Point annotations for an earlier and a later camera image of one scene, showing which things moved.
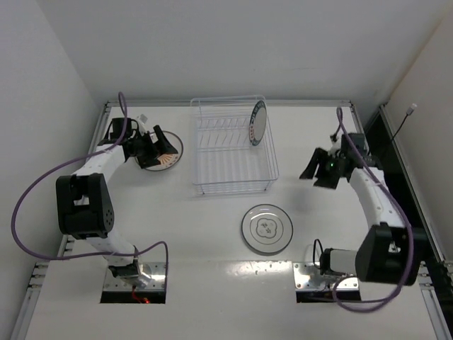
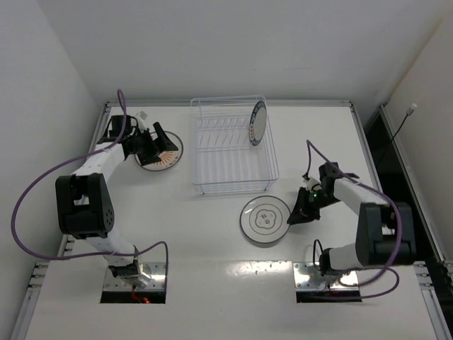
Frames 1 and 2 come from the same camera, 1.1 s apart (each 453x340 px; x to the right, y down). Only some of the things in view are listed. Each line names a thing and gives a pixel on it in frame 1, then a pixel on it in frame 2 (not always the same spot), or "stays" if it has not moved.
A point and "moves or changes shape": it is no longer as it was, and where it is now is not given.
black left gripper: x=148 y=149 stays
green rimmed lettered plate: x=257 y=123 stays
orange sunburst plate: x=167 y=161 stays
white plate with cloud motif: x=267 y=228 moves or changes shape
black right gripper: x=324 y=170 → x=306 y=204
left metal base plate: x=154 y=271 stays
